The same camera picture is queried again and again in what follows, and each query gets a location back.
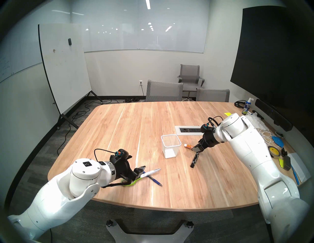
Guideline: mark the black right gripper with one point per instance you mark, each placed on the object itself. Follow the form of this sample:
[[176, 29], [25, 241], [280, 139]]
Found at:
[[208, 141]]

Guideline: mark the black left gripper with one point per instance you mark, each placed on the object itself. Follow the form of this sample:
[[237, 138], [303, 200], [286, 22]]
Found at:
[[122, 170]]

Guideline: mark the orange white dry-erase marker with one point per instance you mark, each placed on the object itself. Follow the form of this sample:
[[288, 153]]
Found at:
[[189, 146]]

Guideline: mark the black permanent marker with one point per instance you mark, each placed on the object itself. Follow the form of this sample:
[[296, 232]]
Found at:
[[194, 161]]

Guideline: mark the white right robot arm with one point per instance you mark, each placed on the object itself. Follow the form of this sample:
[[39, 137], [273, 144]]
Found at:
[[250, 151]]

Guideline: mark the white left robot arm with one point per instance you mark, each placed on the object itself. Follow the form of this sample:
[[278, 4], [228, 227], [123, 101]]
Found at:
[[61, 196]]

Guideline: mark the blue ballpoint pen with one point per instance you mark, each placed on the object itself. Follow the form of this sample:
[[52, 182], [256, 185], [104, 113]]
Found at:
[[155, 181]]

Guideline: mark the white mesh pen holder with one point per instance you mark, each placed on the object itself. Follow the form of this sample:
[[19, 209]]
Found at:
[[169, 153]]

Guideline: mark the grey table power outlet panel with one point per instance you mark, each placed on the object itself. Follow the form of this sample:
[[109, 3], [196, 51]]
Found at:
[[189, 130]]

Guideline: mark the yellow sticky note pad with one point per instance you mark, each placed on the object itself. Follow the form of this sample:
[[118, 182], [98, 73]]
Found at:
[[227, 114]]

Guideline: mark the grey mesh-back chair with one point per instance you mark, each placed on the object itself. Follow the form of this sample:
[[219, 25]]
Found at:
[[164, 91], [213, 96]]

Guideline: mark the whiteboard cleaner spray bottle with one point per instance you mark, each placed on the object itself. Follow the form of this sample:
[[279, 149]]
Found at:
[[246, 107]]

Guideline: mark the white crumpled plastic bag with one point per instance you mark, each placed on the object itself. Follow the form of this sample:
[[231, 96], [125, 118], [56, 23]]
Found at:
[[257, 121]]

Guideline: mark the yellow black tape roll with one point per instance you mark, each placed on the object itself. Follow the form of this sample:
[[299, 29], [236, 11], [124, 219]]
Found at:
[[269, 150]]

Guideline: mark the grey armrest swivel chair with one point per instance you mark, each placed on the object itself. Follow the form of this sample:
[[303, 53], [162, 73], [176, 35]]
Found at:
[[190, 73]]

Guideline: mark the blue flat plastic object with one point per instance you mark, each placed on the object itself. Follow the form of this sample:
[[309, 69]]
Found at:
[[277, 141]]

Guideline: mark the black video sound bar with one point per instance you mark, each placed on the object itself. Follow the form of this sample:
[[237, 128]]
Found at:
[[272, 114]]

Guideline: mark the yellow grey block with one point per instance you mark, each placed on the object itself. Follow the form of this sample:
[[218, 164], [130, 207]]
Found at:
[[285, 163]]

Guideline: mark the blue plastic stick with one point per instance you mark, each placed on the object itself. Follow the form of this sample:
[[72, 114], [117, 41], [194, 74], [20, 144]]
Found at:
[[295, 176]]

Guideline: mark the white paper box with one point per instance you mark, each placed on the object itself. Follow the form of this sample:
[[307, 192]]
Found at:
[[300, 166]]

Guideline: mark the rolling whiteboard on stand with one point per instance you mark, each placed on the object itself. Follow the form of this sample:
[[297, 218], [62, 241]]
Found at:
[[63, 68]]

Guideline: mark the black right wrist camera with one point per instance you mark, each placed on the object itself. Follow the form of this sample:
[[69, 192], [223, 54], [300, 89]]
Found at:
[[208, 131]]

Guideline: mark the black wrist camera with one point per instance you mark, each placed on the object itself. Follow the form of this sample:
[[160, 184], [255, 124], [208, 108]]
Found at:
[[208, 131], [124, 154]]

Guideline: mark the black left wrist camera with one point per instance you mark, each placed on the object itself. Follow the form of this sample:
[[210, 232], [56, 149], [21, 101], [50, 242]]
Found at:
[[124, 154]]

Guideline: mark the large black wall screen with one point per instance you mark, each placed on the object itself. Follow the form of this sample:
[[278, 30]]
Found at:
[[269, 61]]

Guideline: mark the wall mounted glass whiteboard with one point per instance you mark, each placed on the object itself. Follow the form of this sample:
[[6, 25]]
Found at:
[[147, 36]]

